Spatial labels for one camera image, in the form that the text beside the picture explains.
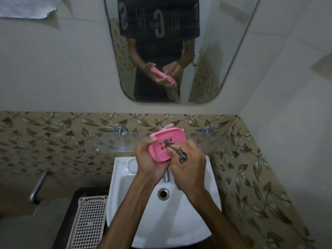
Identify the person's left hand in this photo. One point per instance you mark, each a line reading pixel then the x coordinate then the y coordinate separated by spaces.
pixel 145 165

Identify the person's right hand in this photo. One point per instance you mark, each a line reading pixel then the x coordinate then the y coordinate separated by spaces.
pixel 189 173

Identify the pink plastic soap dish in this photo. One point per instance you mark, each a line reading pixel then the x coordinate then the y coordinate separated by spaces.
pixel 158 152

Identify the checkered cleaning cloth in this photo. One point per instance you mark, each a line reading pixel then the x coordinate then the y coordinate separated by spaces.
pixel 181 155

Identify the person's right forearm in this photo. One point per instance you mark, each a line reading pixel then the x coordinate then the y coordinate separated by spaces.
pixel 220 228

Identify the person's left forearm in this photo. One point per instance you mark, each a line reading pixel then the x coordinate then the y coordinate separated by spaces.
pixel 127 220

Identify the chrome sink faucet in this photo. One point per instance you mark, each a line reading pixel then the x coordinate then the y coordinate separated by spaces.
pixel 166 176

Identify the metal sink drain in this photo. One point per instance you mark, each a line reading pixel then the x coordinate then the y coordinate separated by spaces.
pixel 163 194

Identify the clear glass shelf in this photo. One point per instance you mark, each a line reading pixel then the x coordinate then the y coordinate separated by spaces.
pixel 114 143

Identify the small chrome shelf peg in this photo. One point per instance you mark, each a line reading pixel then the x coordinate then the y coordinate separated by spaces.
pixel 98 151

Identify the white ceramic sink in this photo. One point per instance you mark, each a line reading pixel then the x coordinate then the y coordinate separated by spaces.
pixel 160 225

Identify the white perforated plastic basket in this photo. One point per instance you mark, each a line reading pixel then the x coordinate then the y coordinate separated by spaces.
pixel 89 225

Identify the dark brown stool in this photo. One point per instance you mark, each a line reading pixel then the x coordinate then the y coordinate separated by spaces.
pixel 66 217

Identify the round chrome shelf bracket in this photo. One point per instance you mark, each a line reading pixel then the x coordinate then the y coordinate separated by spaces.
pixel 120 129
pixel 207 130

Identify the chrome wall tap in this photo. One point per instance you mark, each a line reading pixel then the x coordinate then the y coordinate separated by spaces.
pixel 37 186

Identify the rounded wall mirror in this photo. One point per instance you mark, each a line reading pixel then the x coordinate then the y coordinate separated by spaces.
pixel 225 28

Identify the torn white wall paper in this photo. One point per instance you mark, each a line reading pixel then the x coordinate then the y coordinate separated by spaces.
pixel 23 7

